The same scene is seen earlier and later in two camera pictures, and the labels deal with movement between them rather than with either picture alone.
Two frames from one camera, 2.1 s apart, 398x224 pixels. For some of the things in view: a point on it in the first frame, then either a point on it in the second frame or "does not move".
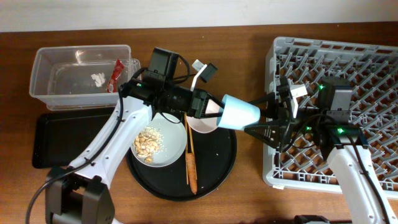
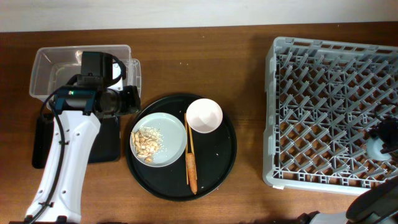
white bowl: x=205 y=124 does not move
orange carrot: x=191 y=162 does not move
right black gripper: x=283 y=121 → x=382 y=131
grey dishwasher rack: x=305 y=163 does not move
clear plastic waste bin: x=83 y=77 does not move
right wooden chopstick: x=193 y=150 does not move
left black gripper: x=199 y=98 → x=132 y=98
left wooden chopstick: x=186 y=147 does not move
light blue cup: x=237 y=114 → x=374 y=147
